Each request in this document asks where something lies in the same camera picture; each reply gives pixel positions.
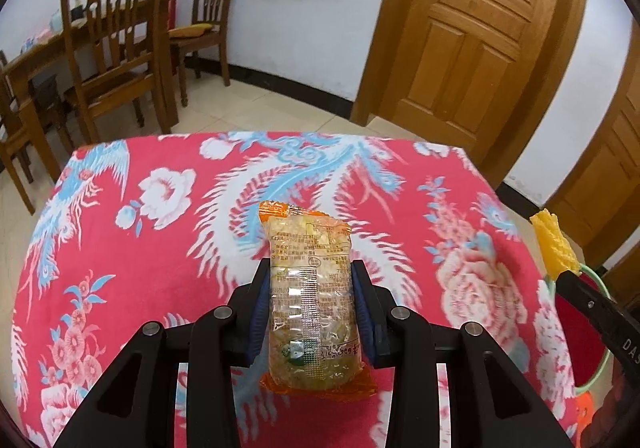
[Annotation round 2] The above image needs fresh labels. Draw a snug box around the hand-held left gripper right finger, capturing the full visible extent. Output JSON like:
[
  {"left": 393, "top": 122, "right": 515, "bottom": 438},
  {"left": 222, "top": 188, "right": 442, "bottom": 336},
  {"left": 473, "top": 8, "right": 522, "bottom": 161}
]
[{"left": 350, "top": 259, "right": 573, "bottom": 448}]

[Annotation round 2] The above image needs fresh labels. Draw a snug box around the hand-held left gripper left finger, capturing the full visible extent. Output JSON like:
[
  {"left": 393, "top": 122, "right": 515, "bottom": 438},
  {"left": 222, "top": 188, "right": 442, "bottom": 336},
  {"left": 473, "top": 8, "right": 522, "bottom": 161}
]
[{"left": 52, "top": 258, "right": 272, "bottom": 448}]

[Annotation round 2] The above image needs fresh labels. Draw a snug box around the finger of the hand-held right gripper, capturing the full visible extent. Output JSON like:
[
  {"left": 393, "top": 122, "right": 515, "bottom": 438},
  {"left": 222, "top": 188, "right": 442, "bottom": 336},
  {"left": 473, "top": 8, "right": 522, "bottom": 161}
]
[{"left": 554, "top": 268, "right": 613, "bottom": 324}]

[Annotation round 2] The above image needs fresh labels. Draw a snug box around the red bin with green rim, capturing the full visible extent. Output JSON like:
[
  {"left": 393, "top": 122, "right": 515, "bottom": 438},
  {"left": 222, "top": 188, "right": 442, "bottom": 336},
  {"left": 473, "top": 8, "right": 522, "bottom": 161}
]
[{"left": 542, "top": 264, "right": 616, "bottom": 396}]

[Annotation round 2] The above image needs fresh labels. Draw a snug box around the yellow sponge piece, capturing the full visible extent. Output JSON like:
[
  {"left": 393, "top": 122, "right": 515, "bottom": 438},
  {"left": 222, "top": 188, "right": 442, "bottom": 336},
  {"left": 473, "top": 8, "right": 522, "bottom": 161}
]
[{"left": 530, "top": 209, "right": 583, "bottom": 281}]

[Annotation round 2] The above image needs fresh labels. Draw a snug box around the orange noodle snack packet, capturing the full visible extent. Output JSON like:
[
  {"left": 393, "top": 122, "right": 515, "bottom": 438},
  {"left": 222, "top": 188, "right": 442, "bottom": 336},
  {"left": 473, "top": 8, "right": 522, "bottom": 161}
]
[{"left": 258, "top": 201, "right": 376, "bottom": 396}]

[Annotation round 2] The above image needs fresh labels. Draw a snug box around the orange plastic stool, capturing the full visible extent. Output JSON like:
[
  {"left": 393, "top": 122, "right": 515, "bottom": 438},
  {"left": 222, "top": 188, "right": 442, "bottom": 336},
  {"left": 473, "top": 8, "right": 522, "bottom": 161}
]
[{"left": 572, "top": 390, "right": 608, "bottom": 448}]

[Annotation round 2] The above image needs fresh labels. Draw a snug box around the wooden panel door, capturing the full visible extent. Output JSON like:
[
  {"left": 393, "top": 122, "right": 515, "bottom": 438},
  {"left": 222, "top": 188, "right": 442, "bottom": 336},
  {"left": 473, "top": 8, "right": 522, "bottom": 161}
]
[
  {"left": 350, "top": 0, "right": 591, "bottom": 151},
  {"left": 545, "top": 18, "right": 640, "bottom": 269}
]

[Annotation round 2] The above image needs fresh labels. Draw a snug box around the red floral tablecloth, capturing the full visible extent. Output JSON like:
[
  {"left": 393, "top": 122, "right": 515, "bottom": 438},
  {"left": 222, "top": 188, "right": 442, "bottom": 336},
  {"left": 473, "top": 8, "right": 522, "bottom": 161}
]
[{"left": 10, "top": 131, "right": 581, "bottom": 448}]

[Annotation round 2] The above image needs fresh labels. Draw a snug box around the yellow seat cushion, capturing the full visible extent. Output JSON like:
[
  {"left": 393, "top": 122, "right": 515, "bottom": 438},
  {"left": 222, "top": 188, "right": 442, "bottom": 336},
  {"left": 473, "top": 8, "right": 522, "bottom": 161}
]
[{"left": 167, "top": 23, "right": 221, "bottom": 39}]

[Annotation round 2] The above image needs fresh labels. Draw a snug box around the wooden dining table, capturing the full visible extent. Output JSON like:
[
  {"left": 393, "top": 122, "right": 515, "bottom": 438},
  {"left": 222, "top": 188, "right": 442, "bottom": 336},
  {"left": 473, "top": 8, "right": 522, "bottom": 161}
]
[{"left": 0, "top": 0, "right": 181, "bottom": 181}]

